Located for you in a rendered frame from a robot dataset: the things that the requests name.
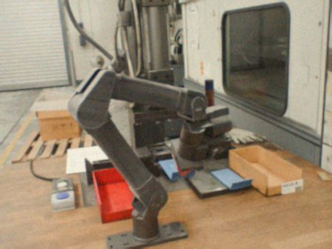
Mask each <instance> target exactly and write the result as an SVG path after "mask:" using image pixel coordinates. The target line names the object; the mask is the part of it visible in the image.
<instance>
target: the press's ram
mask: <svg viewBox="0 0 332 249"><path fill-rule="evenodd" d="M128 113H129V117H130V119H131V120H132V122H133V123H134V124H136V125H140V124H141V123H144V122H155V123H157V124H159V123H160V122H161V121H166V120H168V121H173V119H179V118H183V117H181V116H178V112H176V111H172V110H168V109H164V108H161V107H154V106H147V105H145V106H140V107H129V108H128Z"/></svg>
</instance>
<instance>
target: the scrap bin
mask: <svg viewBox="0 0 332 249"><path fill-rule="evenodd" d="M93 183H94V189H95V192H96V199H97V201H98V206H99V213H100V216H101V221H102V224H107V223H109V222H117V221H119V220H125V219H132V212H133V210H134V208H133V207H132V205H131V202H132V199H133V196H134V195H135V194H133V192H132V190H130V189H129V186H130V185H129V184H128V183H127V182H126V181H125V179H124V178H123V177H122V175H121V174H120V172H118V170H117V169H116V168H115V167H114V168H108V169H104V170H95V171H93Z"/></svg>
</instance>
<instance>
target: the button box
mask: <svg viewBox="0 0 332 249"><path fill-rule="evenodd" d="M30 169H31V173H33V175H34V176H36V177H38V178H41V179H45V180H49V181H52V194H56V193H63V192H67V191H74V186H73V177H70V178H46V177H43V176H40V175H38V174H36V173H34V171H33V160H31V161H30ZM59 179H66V180H67V181H66V183H67V186H65V187H58V184H59V183H58V180H59Z"/></svg>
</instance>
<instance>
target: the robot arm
mask: <svg viewBox="0 0 332 249"><path fill-rule="evenodd" d="M111 99H115V100H119V101H126V102H132V103H137V104H144V105H147V106H154V107H161V108H164V109H168V110H172V111H176V112H178V116H181V117H184V118H185V120H184V121H183V124H182V130H181V136H180V138H179V139H173V140H171V146H170V149H171V152H172V154H173V160H174V162H175V164H176V168H177V169H178V172H179V175H180V176H185V175H186V174H187V173H189V171H190V170H192V169H194V168H195V169H196V170H197V171H199V170H203V168H204V166H205V163H204V159H205V155H206V153H207V151H208V148H209V150H212V151H213V152H216V153H219V154H220V153H222V152H223V151H224V150H228V148H229V146H230V143H231V139H230V137H229V135H228V133H227V132H230V131H231V130H232V127H233V122H232V118H231V117H230V114H229V109H228V107H225V106H221V105H217V106H212V107H208V98H207V97H206V96H205V94H203V93H200V92H197V91H193V90H188V89H185V88H180V87H177V86H170V85H168V84H162V83H156V82H150V81H148V80H143V79H139V78H134V77H132V76H126V75H121V74H118V73H116V72H113V71H111V70H105V69H104V68H99V67H95V68H93V69H92V70H91V72H89V74H88V75H87V76H86V78H85V79H84V81H83V82H82V83H81V84H80V85H79V87H78V89H77V90H76V91H75V93H74V94H73V95H72V96H71V98H70V100H69V101H68V106H67V107H68V112H69V113H70V115H71V116H72V117H73V118H74V119H75V120H76V122H78V124H79V126H80V127H81V128H82V129H84V130H85V131H86V133H87V134H88V135H89V136H91V138H92V139H93V140H94V142H95V143H96V144H97V145H98V146H99V147H100V148H101V150H102V152H104V154H105V155H106V156H107V157H108V158H109V160H110V162H112V164H113V165H114V167H116V169H117V170H118V172H120V174H121V175H122V177H123V178H124V179H125V181H126V182H127V183H128V184H129V185H130V186H129V189H130V190H132V192H133V194H135V195H134V196H133V199H132V202H131V205H132V207H133V208H134V210H133V212H132V219H133V230H129V231H127V232H121V233H115V234H112V235H107V236H106V237H105V238H106V245H107V249H140V248H146V247H149V246H154V245H160V244H163V243H168V242H174V241H176V240H181V239H185V238H187V237H188V234H187V230H186V228H185V226H184V225H183V224H182V222H180V221H175V222H168V223H166V224H160V225H158V215H159V211H160V210H161V209H162V208H163V207H164V206H165V205H166V202H167V198H168V194H167V191H166V189H165V187H164V186H163V185H162V183H161V182H160V181H159V180H158V179H157V178H156V177H155V176H154V175H152V174H151V173H150V171H149V170H148V169H147V168H146V167H145V166H144V165H143V163H142V161H141V160H140V158H139V157H138V156H137V155H136V153H135V152H134V151H133V149H132V147H131V146H130V145H129V144H128V143H127V140H125V138H124V137H123V136H122V135H121V133H120V132H119V130H118V129H117V126H116V124H114V122H113V121H112V119H111V117H112V115H111V114H110V113H109V106H110V100H111ZM182 171H184V172H182Z"/></svg>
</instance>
